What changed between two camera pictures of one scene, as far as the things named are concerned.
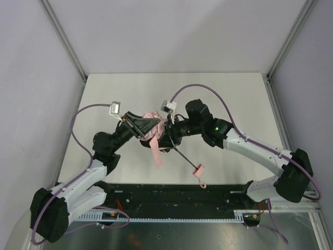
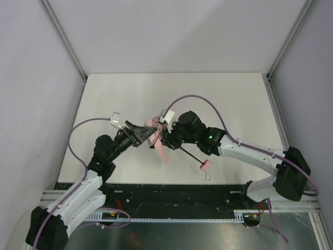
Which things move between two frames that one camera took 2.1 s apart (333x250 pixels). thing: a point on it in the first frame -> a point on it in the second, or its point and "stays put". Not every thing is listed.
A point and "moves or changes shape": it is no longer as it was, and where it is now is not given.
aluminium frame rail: [310, 203] stays put
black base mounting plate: [178, 197] stays put
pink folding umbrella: [153, 137] moves or changes shape
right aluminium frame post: [304, 15] stays put
